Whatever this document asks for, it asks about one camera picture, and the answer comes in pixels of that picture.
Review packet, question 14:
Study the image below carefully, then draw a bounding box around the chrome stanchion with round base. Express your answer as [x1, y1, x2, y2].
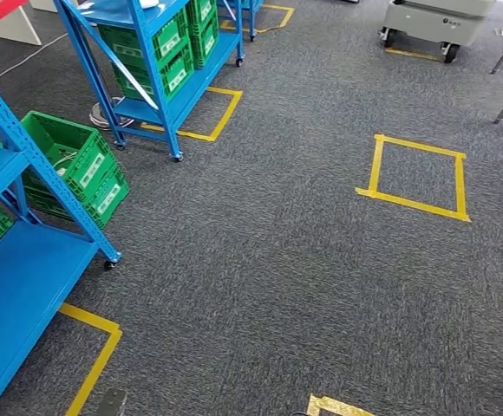
[84, 51, 135, 130]

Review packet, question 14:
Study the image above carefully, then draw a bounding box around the yellow floor tape outline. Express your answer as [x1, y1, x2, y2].
[307, 393, 376, 416]
[219, 4, 296, 35]
[141, 86, 244, 144]
[58, 302, 123, 416]

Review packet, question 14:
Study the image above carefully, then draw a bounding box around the large blue metal shelf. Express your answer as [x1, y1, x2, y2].
[0, 62, 122, 416]

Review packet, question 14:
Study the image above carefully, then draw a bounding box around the white desk panel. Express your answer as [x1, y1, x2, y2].
[0, 5, 42, 47]

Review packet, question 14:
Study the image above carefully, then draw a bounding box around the yellow floor tape square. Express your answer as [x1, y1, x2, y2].
[355, 133, 472, 224]

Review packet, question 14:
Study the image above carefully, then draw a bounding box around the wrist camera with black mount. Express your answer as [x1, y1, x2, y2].
[96, 388, 128, 416]

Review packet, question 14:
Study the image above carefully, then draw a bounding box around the white wheeled mobile robot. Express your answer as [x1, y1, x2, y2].
[379, 0, 498, 64]

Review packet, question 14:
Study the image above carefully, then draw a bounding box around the blue metal rack with crates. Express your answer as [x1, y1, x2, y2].
[52, 0, 245, 163]

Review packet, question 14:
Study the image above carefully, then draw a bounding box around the yellow floor tape strip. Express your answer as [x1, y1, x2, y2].
[383, 47, 444, 63]

